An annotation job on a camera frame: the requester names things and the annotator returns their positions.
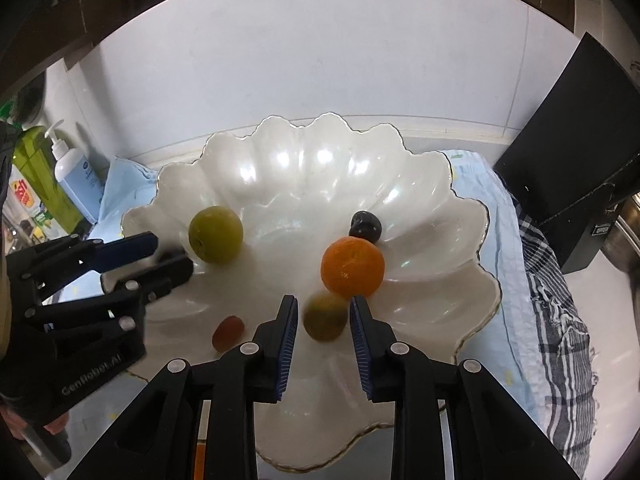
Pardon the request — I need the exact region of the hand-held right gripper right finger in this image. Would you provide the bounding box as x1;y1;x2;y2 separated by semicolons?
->
349;295;581;480

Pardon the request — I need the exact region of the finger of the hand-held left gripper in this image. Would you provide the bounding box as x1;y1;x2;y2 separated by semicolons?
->
20;231;159;292
25;254;195;329

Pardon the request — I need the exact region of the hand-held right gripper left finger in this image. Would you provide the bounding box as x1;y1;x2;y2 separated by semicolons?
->
80;294;300;480

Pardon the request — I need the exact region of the brown longan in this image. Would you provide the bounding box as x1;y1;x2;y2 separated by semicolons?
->
303;291;350;343

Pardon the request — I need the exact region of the red jujube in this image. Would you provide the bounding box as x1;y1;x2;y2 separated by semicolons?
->
211;315;247;352

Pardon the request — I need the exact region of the green plum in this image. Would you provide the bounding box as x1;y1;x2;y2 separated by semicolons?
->
188;205;244;264

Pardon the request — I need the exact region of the dark purple plum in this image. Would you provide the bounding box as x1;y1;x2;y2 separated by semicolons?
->
348;210;382;246

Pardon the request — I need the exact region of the white scalloped ceramic bowl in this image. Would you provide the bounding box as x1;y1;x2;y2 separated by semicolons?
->
121;112;502;473

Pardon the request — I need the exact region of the person's left hand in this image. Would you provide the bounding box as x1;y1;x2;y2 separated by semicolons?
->
0;402;71;442

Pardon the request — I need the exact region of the blue pump soap bottle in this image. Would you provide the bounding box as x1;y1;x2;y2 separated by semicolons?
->
44;119;106;224

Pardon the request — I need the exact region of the green dish soap bottle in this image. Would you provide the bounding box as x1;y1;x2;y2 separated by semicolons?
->
0;125;83;241

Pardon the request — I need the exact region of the light blue cloth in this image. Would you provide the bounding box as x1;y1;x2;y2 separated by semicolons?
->
65;149;591;480

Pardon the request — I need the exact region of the checked grey cloth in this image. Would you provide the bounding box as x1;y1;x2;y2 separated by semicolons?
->
512;200;598;478

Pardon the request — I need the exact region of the black knife block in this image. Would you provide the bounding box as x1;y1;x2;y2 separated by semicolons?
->
492;32;640;273

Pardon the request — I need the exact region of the steel pot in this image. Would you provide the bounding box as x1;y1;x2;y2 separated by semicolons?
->
600;192;640;286

